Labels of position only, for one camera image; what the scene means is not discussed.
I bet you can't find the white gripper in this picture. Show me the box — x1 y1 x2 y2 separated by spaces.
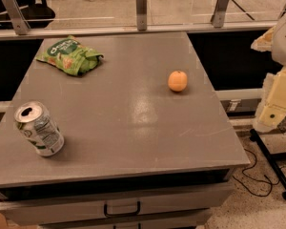
251 13 286 133

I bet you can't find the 7up soda can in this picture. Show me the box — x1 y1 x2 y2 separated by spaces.
14 101 64 157

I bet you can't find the orange fruit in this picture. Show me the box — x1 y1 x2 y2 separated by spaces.
168 71 188 93

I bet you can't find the black floor stand leg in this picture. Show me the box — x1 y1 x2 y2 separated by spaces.
250 129 286 200

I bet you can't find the green chip bag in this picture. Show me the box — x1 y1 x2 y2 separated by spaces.
36 36 104 76

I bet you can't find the black office chair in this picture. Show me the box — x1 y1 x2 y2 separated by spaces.
0 0 55 30

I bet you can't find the right metal rail bracket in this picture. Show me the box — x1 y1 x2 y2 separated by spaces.
211 0 230 28

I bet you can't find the metal rail bracket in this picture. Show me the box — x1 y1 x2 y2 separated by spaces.
135 0 147 31
211 0 230 28
1 0 31 35

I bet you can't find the middle metal rail bracket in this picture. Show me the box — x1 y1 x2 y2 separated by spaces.
135 0 147 31

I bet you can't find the left metal rail bracket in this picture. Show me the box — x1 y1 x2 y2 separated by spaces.
1 0 31 35

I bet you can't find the grey drawer with black handle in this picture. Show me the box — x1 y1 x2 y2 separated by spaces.
0 181 233 225

